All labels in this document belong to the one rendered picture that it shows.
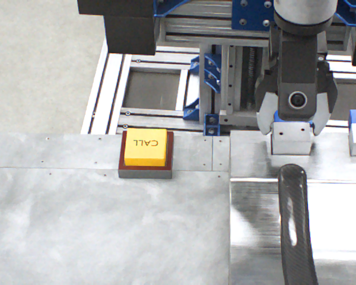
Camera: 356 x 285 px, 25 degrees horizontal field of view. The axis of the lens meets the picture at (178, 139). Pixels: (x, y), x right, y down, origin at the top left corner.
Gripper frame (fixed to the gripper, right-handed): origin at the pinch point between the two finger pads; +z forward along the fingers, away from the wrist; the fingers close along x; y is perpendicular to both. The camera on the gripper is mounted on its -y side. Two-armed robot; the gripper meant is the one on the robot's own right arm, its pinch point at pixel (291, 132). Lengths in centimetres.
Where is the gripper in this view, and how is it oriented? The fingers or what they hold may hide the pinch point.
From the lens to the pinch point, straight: 111.7
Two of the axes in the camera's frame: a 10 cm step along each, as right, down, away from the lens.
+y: 0.4, -7.4, 6.7
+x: -10.0, -0.2, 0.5
